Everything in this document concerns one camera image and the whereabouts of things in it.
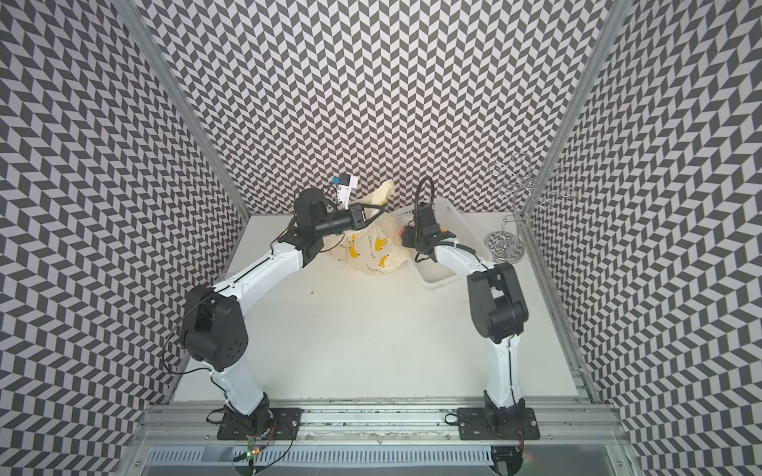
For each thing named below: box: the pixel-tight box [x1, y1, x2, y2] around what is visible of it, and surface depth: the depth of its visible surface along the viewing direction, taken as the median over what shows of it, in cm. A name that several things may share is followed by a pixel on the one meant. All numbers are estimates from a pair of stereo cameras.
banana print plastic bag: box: [330, 179, 411, 275], surface depth 89 cm
